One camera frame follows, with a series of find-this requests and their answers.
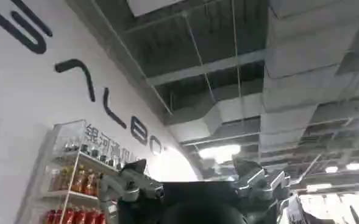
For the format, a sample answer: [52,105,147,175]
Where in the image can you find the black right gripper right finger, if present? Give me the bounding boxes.
[232,155,291,211]

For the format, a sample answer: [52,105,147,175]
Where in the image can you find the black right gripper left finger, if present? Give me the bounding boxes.
[99,158,165,220]

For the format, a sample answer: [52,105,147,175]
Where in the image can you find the white shelf with bottled goods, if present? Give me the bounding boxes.
[14,119,128,224]

